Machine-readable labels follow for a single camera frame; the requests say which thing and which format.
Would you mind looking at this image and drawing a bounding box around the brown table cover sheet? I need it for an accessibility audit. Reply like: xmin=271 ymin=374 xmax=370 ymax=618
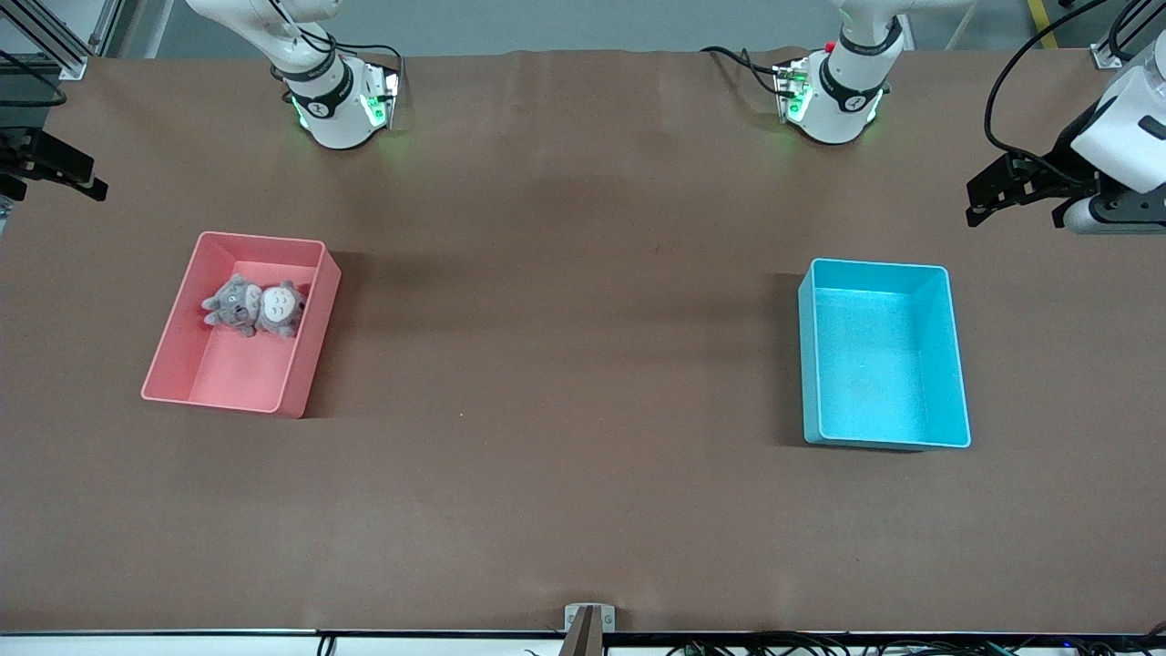
xmin=0 ymin=46 xmax=1166 ymax=636

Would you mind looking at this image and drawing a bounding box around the brown camera post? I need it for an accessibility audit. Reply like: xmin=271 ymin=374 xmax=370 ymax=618
xmin=557 ymin=607 xmax=604 ymax=656

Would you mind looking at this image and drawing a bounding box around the aluminium frame profile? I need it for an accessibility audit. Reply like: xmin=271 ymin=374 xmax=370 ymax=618
xmin=0 ymin=0 xmax=124 ymax=81

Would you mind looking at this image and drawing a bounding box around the grey Totoro plush toy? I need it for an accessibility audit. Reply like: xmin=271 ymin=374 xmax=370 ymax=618
xmin=201 ymin=273 xmax=265 ymax=338
xmin=253 ymin=281 xmax=309 ymax=340

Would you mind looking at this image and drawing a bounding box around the grey metal clamp bracket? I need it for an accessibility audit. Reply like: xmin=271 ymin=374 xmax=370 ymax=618
xmin=564 ymin=603 xmax=617 ymax=634

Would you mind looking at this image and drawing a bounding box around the pink plastic box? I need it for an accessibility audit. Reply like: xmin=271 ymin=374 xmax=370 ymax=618
xmin=141 ymin=231 xmax=343 ymax=419

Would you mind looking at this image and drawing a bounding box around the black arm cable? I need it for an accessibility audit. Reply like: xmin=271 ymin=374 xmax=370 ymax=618
xmin=1107 ymin=0 xmax=1166 ymax=57
xmin=0 ymin=50 xmax=69 ymax=108
xmin=700 ymin=44 xmax=786 ymax=97
xmin=269 ymin=0 xmax=406 ymax=92
xmin=984 ymin=0 xmax=1110 ymax=160

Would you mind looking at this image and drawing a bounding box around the blue plastic box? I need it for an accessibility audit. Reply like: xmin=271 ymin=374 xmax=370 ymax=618
xmin=798 ymin=258 xmax=972 ymax=452

